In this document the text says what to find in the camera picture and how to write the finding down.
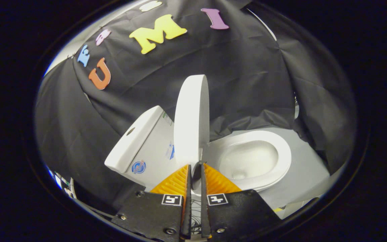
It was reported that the white toilet seat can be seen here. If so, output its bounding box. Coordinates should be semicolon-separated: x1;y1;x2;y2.
203;130;292;193

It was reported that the black backdrop cloth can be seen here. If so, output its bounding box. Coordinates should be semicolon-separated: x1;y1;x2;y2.
35;0;358;210

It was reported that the bundle of thin dark wires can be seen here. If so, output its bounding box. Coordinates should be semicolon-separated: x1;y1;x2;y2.
191;197;203;236

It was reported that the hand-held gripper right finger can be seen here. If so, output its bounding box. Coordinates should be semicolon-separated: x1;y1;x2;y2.
200;162;281;241

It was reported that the white toilet lid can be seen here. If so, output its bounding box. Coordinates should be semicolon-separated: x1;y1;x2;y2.
174;74;210;169

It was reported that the white toilet bowl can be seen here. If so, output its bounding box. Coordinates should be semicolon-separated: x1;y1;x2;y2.
218;140;279;181

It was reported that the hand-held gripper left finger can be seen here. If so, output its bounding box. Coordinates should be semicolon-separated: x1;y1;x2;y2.
111;164;192;241

